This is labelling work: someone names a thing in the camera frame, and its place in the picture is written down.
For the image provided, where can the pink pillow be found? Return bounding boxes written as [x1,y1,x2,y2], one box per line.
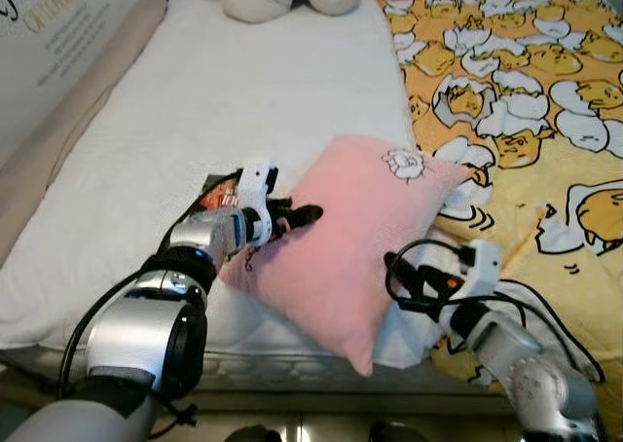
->
[219,135,473,377]

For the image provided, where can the red and black snack packet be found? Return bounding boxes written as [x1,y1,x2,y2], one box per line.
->
[195,172,244,215]

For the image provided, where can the yellow cartoon egg blanket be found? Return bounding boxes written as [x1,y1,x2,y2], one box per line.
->
[375,0,623,435]

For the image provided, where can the white quilted mattress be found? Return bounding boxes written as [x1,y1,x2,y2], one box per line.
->
[0,0,517,394]

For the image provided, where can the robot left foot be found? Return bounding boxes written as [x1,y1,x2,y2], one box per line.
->
[224,423,283,442]

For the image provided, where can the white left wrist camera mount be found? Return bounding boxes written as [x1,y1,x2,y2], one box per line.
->
[237,160,279,244]

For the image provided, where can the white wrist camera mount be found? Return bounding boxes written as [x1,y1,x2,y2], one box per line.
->
[465,239,503,307]
[237,160,279,244]

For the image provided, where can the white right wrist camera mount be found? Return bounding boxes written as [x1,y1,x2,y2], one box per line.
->
[465,239,503,307]

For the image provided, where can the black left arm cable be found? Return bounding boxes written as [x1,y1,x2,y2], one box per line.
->
[58,174,237,396]

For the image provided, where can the beige padded bed rail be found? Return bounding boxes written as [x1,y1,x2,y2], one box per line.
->
[0,0,172,260]

